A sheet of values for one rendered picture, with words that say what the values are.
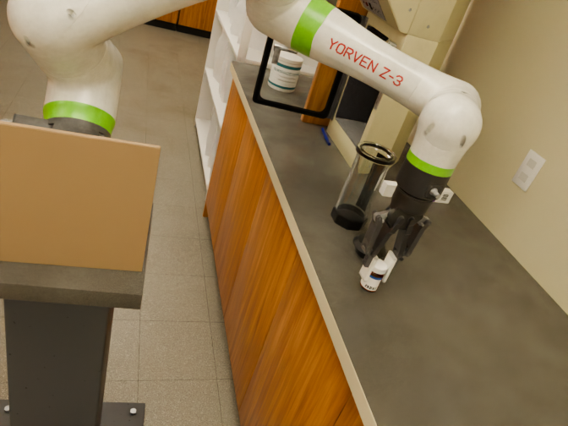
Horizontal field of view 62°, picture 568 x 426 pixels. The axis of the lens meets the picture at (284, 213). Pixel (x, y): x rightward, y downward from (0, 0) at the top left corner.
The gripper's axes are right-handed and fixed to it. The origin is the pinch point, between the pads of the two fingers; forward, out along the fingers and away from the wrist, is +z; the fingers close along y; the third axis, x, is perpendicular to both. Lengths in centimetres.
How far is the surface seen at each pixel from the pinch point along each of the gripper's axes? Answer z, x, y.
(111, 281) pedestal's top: 9, 3, -54
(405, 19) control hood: -42, 61, 20
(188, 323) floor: 103, 77, -17
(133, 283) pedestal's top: 9, 2, -50
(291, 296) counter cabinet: 29.1, 20.0, -5.9
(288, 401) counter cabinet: 48.1, -0.3, -6.7
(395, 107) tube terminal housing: -16, 61, 29
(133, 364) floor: 103, 56, -40
